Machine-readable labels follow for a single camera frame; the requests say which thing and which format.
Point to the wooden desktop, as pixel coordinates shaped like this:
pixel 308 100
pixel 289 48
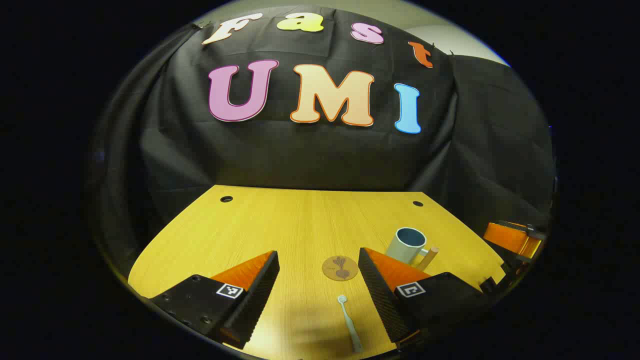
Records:
pixel 305 230

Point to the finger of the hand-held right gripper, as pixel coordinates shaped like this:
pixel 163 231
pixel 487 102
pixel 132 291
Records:
pixel 510 239

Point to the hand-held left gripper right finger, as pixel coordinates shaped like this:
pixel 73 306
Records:
pixel 380 292

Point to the black backdrop cloth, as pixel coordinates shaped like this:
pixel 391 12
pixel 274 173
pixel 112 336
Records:
pixel 310 155

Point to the round brown cork coaster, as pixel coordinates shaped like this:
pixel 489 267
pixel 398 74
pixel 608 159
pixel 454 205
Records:
pixel 340 268

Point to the pale grey toothbrush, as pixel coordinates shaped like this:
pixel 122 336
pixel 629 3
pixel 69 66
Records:
pixel 348 322

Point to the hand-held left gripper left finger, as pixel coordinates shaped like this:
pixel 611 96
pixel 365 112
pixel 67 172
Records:
pixel 260 290

